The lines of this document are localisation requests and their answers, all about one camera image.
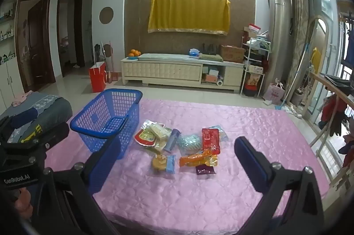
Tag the orange box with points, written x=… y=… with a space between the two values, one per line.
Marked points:
x=212 y=78

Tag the light blue snack packet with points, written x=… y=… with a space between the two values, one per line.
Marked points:
x=189 y=143

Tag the arched standing mirror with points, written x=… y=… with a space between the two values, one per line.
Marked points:
x=318 y=38

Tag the pile of oranges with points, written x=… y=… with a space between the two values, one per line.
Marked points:
x=134 y=52

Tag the blue tissue box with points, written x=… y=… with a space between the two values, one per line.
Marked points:
x=194 y=53

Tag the round brown wall decoration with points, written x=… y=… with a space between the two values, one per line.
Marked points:
x=106 y=15

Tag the red white box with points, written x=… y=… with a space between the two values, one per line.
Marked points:
x=254 y=28

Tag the dark purple snack packet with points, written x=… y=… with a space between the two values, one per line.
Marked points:
x=205 y=169

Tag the white wall cabinet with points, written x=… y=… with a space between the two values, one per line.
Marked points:
x=11 y=77

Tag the dark cloth yellow print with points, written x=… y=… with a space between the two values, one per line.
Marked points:
x=27 y=136

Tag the dark wooden door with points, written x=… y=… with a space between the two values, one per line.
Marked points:
x=36 y=38

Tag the yellow cloth cover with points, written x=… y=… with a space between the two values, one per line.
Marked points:
x=188 y=13

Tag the dark wooden doorway frame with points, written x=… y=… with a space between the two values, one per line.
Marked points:
x=80 y=30

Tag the bear cookie packet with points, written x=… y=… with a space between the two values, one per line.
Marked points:
x=160 y=163

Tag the orange snack packet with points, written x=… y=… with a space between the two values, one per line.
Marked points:
x=193 y=159

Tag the blue grey snack packet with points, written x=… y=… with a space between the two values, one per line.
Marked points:
x=171 y=140

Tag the red hanging garment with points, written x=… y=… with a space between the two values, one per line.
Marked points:
x=332 y=111

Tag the white snack packet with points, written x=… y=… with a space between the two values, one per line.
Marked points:
x=148 y=123

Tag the wooden clothes rack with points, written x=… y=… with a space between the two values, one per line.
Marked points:
x=318 y=138

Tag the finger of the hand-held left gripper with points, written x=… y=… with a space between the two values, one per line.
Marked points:
x=23 y=117
x=56 y=133

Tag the pink gift bag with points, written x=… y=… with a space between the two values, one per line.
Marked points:
x=273 y=92

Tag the cream tv cabinet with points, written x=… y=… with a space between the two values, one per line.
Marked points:
x=166 y=70

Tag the black router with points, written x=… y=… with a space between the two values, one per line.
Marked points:
x=210 y=49

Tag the golden snack packet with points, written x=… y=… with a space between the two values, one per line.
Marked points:
x=212 y=160

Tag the silver standing air conditioner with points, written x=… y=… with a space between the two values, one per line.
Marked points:
x=280 y=30

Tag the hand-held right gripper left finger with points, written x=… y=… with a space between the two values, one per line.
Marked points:
x=107 y=165

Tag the grey lace chair cover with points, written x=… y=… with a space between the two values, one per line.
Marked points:
x=45 y=102

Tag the cardboard box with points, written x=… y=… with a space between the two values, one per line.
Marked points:
x=232 y=53

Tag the blue plate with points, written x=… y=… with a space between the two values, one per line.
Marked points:
x=132 y=57

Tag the green folded cloth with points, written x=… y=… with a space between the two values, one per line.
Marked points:
x=210 y=57

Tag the pink tablecloth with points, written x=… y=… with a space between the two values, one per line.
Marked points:
x=193 y=196

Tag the white metal rack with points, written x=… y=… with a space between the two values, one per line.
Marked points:
x=257 y=44

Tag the blue plastic basket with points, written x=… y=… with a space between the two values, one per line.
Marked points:
x=94 y=132

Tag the person's left hand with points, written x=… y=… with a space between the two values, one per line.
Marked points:
x=23 y=203

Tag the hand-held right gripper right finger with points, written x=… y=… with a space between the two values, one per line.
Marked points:
x=251 y=161

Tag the red paper bag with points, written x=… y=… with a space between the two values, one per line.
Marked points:
x=97 y=77

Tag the golden patterned curtain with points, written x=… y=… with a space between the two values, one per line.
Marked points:
x=300 y=2

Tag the red yellow snack packet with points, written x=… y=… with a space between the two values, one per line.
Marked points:
x=145 y=138

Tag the clear cracker packet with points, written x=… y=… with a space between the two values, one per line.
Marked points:
x=159 y=131

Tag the red clear snack packet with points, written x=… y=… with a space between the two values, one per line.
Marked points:
x=210 y=139

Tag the white paper roll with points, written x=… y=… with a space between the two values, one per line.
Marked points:
x=220 y=82

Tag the dark grey padded chair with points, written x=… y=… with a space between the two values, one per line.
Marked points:
x=55 y=110

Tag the small pink cloth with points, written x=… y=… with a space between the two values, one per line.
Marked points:
x=20 y=98

